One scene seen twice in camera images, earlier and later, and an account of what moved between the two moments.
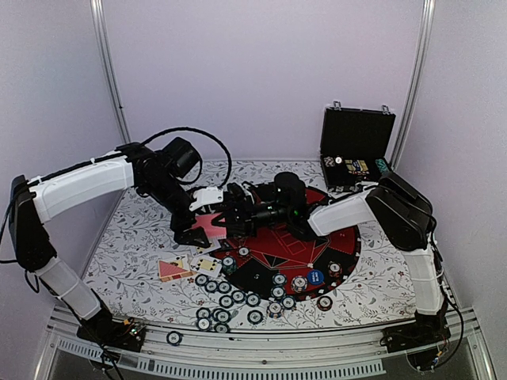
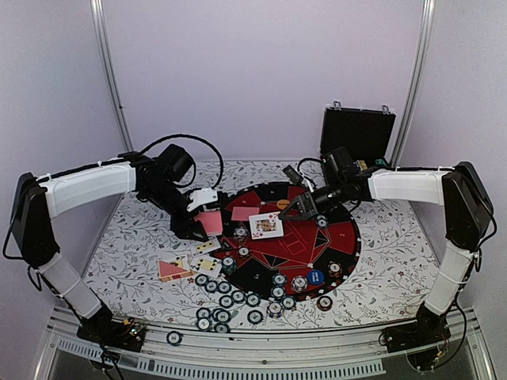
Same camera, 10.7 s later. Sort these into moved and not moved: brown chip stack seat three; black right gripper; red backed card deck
Moved: black right gripper; red backed card deck
Not moved: brown chip stack seat three
